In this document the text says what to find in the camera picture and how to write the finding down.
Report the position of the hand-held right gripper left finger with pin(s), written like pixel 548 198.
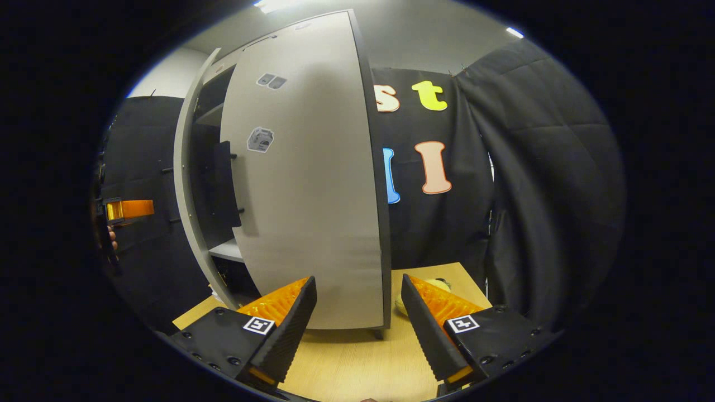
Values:
pixel 290 335

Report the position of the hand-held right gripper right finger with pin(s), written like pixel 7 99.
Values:
pixel 429 335

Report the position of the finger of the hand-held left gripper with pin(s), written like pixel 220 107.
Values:
pixel 137 209

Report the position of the white and grey shoe cabinet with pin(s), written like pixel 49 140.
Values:
pixel 223 251

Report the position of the yellow plush toy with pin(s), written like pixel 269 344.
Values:
pixel 441 285

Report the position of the large ceiling light panel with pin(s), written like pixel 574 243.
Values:
pixel 273 5

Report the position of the small ceiling light panel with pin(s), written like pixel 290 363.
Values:
pixel 514 32

